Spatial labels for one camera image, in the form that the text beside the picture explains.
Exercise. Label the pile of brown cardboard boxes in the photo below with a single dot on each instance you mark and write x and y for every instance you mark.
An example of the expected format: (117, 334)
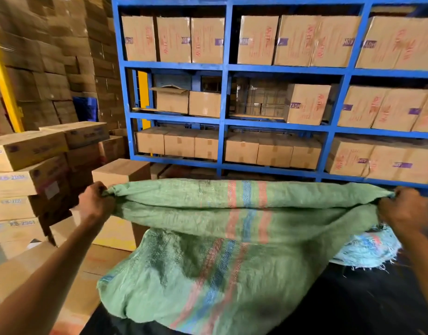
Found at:
(119, 170)

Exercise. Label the rows of red printed boxes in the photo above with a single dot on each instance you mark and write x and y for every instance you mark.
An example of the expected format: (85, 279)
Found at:
(257, 40)

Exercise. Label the person's right forearm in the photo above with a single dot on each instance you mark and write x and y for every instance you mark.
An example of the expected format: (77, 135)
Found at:
(426, 261)

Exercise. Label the person's left forearm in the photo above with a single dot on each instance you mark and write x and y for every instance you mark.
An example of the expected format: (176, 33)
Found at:
(43, 282)

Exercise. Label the blue metal shelf rack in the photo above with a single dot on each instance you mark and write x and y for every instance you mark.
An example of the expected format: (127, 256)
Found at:
(224, 101)

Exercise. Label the green woven sack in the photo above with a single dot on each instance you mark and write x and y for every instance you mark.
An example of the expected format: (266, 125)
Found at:
(269, 275)

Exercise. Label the yellow vertical post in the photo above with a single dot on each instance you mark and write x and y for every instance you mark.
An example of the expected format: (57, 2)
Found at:
(144, 90)

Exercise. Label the person's left hand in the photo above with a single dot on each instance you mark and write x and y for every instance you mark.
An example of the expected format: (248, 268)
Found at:
(97, 202)

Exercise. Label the flat cardboard sheet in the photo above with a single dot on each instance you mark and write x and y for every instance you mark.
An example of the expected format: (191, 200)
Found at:
(255, 116)

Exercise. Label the blue woven sack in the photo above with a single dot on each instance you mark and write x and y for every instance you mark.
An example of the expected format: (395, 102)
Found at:
(367, 251)

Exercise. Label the yellow steel column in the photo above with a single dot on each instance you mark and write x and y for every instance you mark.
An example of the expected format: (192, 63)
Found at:
(4, 87)

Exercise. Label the person's right hand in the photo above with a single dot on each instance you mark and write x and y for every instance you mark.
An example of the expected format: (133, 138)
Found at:
(405, 212)

